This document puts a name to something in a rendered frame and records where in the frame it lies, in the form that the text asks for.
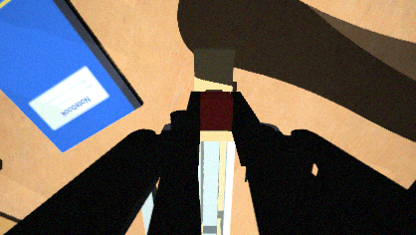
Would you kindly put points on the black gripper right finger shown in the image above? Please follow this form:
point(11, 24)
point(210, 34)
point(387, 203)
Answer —
point(288, 199)

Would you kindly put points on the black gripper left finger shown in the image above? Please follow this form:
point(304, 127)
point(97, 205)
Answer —
point(104, 198)

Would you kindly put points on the blue notebook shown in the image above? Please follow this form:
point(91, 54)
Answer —
point(56, 72)

